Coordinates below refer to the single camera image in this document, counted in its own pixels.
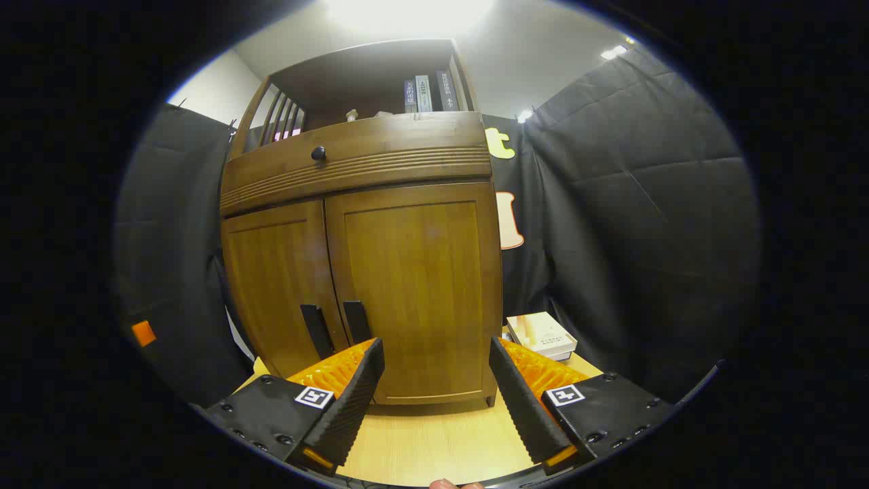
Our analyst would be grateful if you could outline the wooden cabinet drawer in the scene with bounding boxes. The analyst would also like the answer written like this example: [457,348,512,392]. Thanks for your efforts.
[221,112,491,217]

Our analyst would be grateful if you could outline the large ceiling light panel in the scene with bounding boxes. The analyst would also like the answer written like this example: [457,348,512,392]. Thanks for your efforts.
[322,0,496,38]

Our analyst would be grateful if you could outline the wooden cabinet door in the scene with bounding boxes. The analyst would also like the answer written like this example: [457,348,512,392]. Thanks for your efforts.
[325,182,503,406]
[222,200,350,378]

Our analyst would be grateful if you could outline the black ribbed cable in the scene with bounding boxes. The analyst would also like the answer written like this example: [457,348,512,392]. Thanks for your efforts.
[669,360,726,408]

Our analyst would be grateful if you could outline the wooden double-door shoe cabinet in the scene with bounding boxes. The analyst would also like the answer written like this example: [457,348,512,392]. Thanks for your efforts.
[219,39,504,408]

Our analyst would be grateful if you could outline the black door handle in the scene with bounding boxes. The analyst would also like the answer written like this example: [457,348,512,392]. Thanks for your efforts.
[301,304,335,361]
[343,300,373,345]

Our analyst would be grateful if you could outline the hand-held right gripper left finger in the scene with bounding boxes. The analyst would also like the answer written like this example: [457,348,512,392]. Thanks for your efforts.
[204,338,386,476]

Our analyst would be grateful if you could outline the black backdrop cloth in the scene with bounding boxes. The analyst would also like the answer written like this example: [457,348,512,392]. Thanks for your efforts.
[114,46,761,408]

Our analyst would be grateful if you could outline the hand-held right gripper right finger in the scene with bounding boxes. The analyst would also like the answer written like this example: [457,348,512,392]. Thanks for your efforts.
[489,336,676,476]

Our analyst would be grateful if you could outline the cream paper box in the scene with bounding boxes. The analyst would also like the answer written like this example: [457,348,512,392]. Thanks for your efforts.
[506,311,578,362]

